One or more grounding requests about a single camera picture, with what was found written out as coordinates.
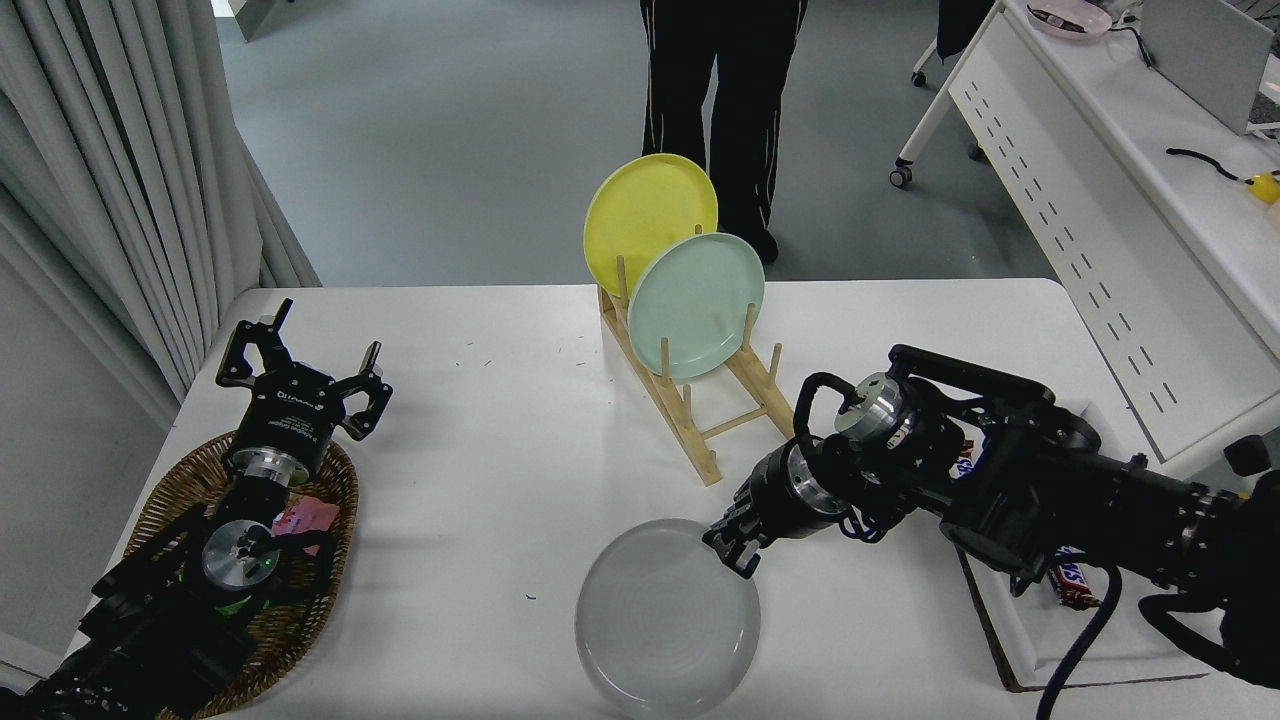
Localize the black cylinder object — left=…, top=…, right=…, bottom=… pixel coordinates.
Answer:
left=1225, top=430, right=1280, bottom=479

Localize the brown wicker basket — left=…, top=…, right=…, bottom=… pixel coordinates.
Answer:
left=125, top=430, right=360, bottom=719

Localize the thick black cable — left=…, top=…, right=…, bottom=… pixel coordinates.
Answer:
left=1166, top=148, right=1256, bottom=186

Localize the pink bowl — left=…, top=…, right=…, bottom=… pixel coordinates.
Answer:
left=1027, top=0, right=1114, bottom=41

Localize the wooden plate rack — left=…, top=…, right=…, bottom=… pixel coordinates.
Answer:
left=597, top=225, right=807, bottom=487

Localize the grey plate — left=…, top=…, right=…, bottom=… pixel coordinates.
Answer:
left=575, top=518, right=762, bottom=719

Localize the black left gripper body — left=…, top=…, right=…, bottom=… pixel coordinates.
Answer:
left=233, top=368, right=348, bottom=469

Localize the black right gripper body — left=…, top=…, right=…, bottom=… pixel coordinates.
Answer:
left=734, top=447, right=815, bottom=541

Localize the pink wrapper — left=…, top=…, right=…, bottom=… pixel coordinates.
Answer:
left=272, top=497, right=342, bottom=556

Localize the thin black cable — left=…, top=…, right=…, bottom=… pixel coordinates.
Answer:
left=1100, top=22, right=1158, bottom=71

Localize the yellow plate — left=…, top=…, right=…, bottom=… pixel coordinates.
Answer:
left=583, top=153, right=719, bottom=299

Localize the white rectangular tray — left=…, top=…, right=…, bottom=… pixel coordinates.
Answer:
left=945, top=400, right=1216, bottom=693

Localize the grey curtain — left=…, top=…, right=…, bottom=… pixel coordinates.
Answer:
left=0, top=0, right=323, bottom=431

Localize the mint green plate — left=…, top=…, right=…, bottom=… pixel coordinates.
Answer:
left=627, top=232, right=767, bottom=382

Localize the white perforated desk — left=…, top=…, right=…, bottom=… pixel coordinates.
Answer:
left=890, top=0, right=1280, bottom=487

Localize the grey laptop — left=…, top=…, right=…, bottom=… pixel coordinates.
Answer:
left=1140, top=0, right=1280, bottom=136

